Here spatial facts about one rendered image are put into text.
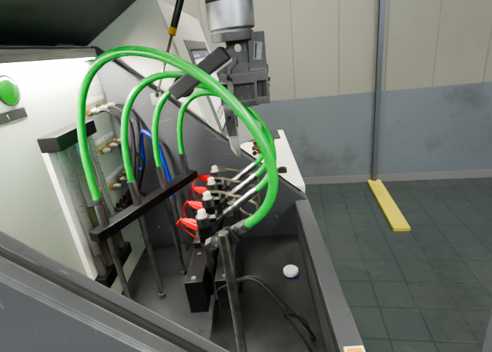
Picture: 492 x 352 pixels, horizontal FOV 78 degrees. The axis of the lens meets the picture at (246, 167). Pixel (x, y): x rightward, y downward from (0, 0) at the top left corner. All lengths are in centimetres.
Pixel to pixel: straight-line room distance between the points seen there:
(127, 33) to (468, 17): 283
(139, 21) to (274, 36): 216
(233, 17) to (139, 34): 46
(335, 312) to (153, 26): 79
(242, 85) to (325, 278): 41
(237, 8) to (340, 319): 53
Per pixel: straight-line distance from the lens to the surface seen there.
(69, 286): 31
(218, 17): 51
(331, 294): 65
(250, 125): 39
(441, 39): 323
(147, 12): 93
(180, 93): 54
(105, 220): 68
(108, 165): 89
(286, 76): 300
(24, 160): 66
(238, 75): 51
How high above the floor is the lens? 140
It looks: 21 degrees down
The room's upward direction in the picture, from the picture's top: 7 degrees counter-clockwise
